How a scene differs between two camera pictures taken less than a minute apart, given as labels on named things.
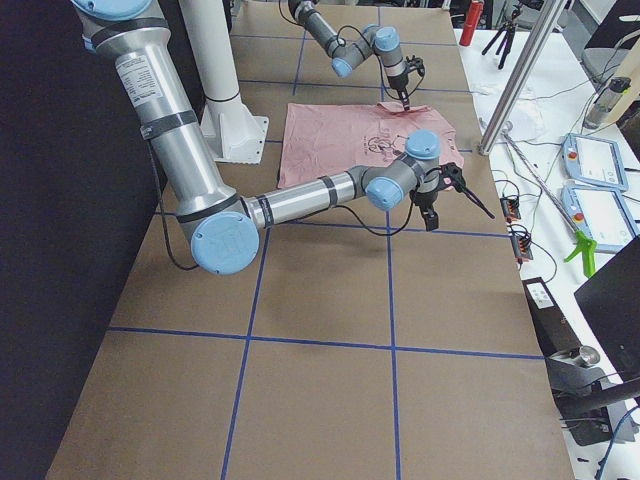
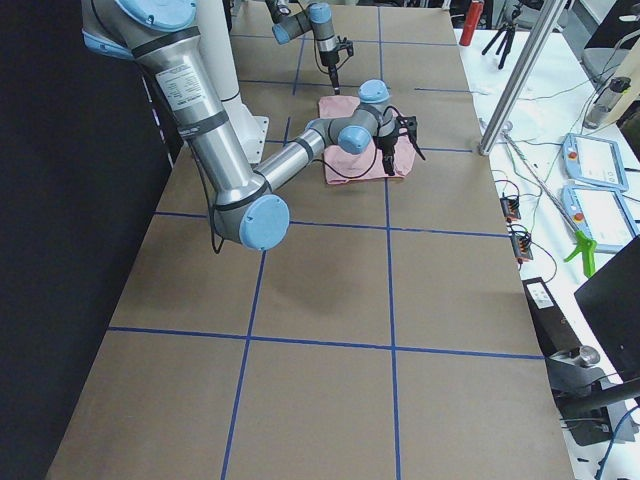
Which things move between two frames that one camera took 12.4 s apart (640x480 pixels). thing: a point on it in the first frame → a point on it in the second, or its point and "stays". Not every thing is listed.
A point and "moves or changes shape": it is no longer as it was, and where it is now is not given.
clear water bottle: x=606 y=99 stays
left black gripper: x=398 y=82 → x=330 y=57
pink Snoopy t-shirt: x=325 y=138 moves or changes shape
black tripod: x=507 y=31 stays
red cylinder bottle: x=474 y=12 stays
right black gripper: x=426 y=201 → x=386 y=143
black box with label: x=551 y=329 stays
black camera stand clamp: x=583 y=392 stays
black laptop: x=610 y=304 stays
